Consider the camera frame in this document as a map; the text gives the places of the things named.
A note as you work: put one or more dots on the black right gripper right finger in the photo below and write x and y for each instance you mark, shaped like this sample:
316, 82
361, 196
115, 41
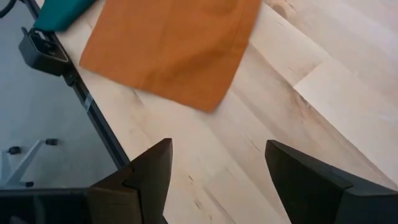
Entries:
304, 186

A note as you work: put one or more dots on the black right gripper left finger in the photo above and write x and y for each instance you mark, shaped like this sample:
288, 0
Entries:
149, 180

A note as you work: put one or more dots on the white caster chair base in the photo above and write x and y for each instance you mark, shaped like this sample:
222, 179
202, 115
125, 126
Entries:
25, 161

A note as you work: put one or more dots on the orange cloth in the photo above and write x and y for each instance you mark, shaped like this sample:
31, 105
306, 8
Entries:
171, 49

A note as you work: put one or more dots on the black table clamp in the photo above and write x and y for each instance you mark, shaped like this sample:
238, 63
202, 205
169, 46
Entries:
43, 53

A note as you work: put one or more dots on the teal cloth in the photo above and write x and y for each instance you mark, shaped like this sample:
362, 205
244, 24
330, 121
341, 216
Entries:
62, 12

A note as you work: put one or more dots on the black table frame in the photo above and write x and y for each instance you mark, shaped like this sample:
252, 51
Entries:
102, 124

